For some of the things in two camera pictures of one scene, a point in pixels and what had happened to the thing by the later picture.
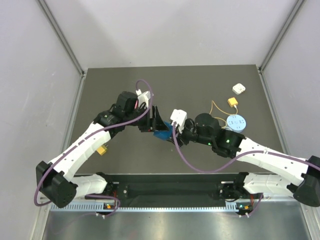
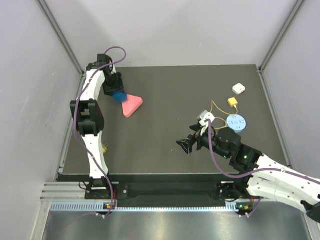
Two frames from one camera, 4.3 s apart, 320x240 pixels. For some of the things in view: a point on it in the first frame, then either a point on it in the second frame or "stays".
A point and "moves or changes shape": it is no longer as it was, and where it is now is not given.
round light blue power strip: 235,123 stays
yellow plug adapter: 102,149 stays
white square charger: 238,88 stays
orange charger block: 232,101 stays
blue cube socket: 164,134 moves or changes shape
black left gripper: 155,123 -> 118,85
